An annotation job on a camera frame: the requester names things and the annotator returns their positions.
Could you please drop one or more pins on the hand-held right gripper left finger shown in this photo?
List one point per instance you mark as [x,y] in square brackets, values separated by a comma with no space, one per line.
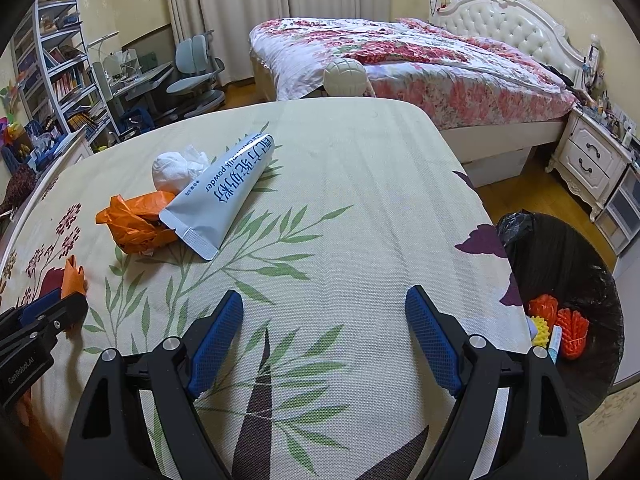
[215,345]

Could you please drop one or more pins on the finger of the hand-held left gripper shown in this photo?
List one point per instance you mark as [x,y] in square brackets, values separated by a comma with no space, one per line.
[67,310]
[40,306]

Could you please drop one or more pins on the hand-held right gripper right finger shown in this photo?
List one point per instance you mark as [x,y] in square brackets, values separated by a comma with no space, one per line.
[430,340]

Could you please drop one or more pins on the orange wrapper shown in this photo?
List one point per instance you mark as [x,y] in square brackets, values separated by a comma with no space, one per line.
[75,275]

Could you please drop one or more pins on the yellow foam fruit net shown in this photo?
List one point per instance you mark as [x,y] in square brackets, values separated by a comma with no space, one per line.
[542,332]

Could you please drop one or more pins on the blue tube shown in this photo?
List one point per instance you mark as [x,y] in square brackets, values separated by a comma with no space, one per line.
[554,342]

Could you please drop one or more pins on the black lined trash bin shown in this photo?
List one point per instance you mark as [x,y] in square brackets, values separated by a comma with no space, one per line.
[575,270]

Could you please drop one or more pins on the crumpled orange plastic bag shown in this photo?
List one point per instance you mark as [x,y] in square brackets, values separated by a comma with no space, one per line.
[125,215]

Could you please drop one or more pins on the silver powder sachet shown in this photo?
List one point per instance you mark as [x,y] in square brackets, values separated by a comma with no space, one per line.
[220,195]

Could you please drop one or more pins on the white crumpled tissue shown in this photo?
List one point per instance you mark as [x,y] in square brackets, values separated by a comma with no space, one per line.
[170,170]

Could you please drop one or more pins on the white storage box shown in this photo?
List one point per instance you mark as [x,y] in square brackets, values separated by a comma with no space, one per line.
[495,165]

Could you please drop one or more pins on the blue crate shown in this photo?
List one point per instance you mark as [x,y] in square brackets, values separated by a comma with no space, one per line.
[137,120]

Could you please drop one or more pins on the plastic drawer unit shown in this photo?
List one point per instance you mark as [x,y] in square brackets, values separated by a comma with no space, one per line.
[622,210]

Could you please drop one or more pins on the white bookshelf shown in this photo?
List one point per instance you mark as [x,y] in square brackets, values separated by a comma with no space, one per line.
[60,70]

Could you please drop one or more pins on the grey study desk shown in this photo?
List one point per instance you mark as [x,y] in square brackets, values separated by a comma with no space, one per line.
[140,82]

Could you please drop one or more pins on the white nightstand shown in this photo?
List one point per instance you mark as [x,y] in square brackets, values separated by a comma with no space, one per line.
[590,160]

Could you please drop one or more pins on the floral quilt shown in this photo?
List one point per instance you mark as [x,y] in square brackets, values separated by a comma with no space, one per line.
[400,70]

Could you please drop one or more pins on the white desk lamp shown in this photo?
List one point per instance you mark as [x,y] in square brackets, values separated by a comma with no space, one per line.
[102,40]

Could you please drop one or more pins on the white volleyball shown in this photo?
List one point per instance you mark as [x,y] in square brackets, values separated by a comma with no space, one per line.
[345,77]

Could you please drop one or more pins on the pale blue desk chair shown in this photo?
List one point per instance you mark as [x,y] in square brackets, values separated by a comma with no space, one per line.
[195,60]

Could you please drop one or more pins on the black garment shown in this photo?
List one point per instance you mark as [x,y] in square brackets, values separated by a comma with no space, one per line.
[557,74]

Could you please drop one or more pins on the clutter of bottles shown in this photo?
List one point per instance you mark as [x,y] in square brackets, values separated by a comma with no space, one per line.
[610,105]

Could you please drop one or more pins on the white bed with tufted headboard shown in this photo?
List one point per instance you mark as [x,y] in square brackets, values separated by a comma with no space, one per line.
[510,20]

